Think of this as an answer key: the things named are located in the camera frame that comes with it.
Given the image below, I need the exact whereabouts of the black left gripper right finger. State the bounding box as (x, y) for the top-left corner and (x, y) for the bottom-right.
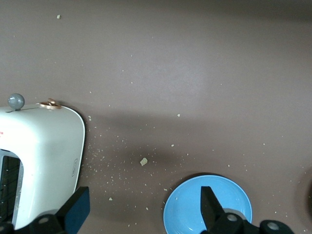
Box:
(200, 186), (296, 234)

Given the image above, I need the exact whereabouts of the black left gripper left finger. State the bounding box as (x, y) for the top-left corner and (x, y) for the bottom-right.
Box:
(0, 186), (91, 234)

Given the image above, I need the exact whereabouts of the blue plate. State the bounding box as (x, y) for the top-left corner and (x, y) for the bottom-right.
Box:
(163, 175), (254, 234)

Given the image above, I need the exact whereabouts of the white two-slot toaster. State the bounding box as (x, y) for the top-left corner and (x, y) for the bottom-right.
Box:
(0, 93), (86, 231)

